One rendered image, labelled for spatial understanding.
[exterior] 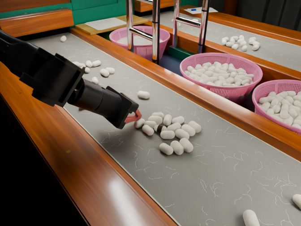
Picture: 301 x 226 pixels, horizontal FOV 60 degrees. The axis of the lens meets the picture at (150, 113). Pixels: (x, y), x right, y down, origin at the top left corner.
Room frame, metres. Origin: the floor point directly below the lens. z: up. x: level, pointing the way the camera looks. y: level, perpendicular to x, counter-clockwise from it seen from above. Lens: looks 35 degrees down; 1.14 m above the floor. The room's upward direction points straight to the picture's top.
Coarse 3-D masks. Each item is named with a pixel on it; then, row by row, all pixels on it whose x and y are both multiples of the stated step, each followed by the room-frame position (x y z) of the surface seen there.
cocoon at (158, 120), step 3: (150, 117) 0.53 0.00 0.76; (153, 117) 0.53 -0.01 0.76; (156, 117) 0.53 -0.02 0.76; (159, 117) 0.53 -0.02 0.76; (150, 120) 0.52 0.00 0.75; (153, 120) 0.52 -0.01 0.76; (156, 120) 0.52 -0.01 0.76; (159, 120) 0.52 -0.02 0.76; (162, 120) 0.53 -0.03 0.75; (156, 123) 0.52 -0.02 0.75; (159, 123) 0.52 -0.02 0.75
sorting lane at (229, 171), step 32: (128, 96) 0.66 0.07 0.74; (160, 96) 0.66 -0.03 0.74; (96, 128) 0.51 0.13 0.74; (128, 128) 0.51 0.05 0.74; (224, 128) 0.51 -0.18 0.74; (128, 160) 0.40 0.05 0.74; (160, 160) 0.40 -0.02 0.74; (192, 160) 0.40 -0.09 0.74; (224, 160) 0.40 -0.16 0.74; (256, 160) 0.40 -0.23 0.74; (288, 160) 0.40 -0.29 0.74; (160, 192) 0.32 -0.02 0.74; (192, 192) 0.32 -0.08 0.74; (224, 192) 0.32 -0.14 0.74; (256, 192) 0.32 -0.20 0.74; (288, 192) 0.32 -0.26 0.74; (192, 224) 0.25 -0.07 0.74; (224, 224) 0.25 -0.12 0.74; (288, 224) 0.25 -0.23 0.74
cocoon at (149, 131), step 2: (144, 126) 0.49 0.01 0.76; (146, 126) 0.49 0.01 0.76; (148, 126) 0.49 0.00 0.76; (142, 128) 0.49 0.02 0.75; (144, 128) 0.49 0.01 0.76; (146, 128) 0.49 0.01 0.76; (148, 128) 0.49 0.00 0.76; (150, 128) 0.48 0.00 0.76; (144, 130) 0.49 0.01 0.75; (146, 130) 0.48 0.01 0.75; (148, 130) 0.48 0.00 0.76; (150, 130) 0.48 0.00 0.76; (152, 130) 0.48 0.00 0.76; (146, 132) 0.48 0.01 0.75; (148, 132) 0.48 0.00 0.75; (150, 132) 0.48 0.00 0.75; (152, 132) 0.48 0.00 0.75; (148, 134) 0.48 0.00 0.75; (150, 134) 0.48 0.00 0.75; (152, 134) 0.48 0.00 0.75
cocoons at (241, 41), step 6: (180, 24) 1.36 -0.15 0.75; (234, 36) 1.14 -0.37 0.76; (240, 36) 1.16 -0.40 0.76; (222, 42) 1.09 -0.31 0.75; (228, 42) 1.07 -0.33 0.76; (234, 42) 1.09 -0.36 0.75; (240, 42) 1.10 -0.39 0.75; (252, 42) 1.09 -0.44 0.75; (234, 48) 1.02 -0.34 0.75; (246, 48) 1.01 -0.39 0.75; (252, 48) 1.03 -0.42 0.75
